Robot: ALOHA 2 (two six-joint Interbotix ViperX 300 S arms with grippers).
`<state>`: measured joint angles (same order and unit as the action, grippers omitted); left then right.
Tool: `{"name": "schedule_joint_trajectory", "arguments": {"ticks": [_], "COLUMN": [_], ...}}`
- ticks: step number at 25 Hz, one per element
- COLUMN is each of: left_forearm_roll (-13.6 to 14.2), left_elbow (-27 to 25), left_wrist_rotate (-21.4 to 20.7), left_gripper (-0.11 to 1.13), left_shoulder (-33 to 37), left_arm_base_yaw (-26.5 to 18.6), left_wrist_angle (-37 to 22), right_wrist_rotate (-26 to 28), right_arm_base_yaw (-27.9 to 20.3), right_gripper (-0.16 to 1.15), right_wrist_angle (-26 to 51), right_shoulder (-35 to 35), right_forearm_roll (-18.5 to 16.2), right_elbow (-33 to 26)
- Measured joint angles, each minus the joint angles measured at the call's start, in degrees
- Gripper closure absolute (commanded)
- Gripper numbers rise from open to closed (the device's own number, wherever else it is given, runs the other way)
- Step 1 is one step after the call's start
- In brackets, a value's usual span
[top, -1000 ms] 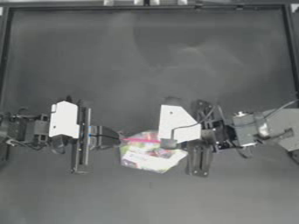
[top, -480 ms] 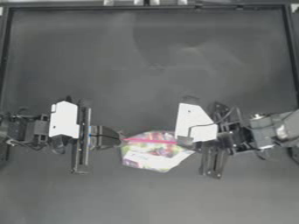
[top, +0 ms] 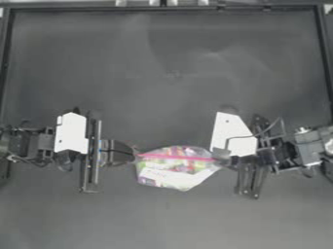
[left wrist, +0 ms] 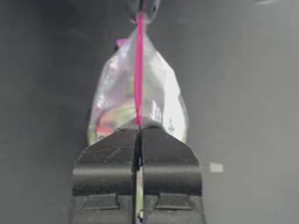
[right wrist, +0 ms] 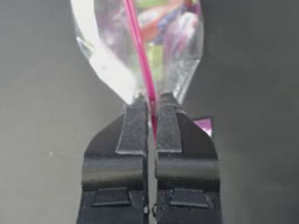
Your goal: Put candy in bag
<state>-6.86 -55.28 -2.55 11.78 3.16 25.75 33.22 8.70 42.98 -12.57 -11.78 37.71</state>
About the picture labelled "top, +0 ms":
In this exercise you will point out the clear bag with pink zip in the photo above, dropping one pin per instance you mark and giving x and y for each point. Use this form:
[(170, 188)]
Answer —
[(172, 181)]

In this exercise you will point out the grey metal bracket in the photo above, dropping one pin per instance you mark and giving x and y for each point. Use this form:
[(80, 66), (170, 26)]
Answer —
[(203, 2)]

